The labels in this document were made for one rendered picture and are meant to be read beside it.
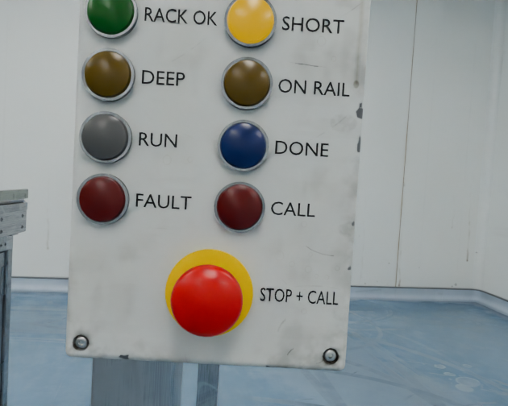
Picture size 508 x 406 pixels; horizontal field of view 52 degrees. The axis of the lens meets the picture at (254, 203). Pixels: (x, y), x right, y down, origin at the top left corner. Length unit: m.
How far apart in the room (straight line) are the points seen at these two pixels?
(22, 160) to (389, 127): 2.88
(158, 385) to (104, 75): 0.22
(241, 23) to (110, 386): 0.26
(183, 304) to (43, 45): 4.04
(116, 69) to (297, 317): 0.18
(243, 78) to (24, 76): 4.00
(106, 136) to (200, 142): 0.05
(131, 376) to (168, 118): 0.19
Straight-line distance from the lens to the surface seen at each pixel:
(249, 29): 0.31
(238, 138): 0.30
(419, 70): 4.63
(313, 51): 0.32
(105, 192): 0.31
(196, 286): 0.29
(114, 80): 0.31
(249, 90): 0.30
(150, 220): 0.31
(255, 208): 0.30
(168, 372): 0.40
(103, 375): 0.41
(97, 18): 0.32
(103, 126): 0.31
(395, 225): 4.50
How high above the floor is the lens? 0.96
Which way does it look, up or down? 3 degrees down
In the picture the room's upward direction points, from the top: 3 degrees clockwise
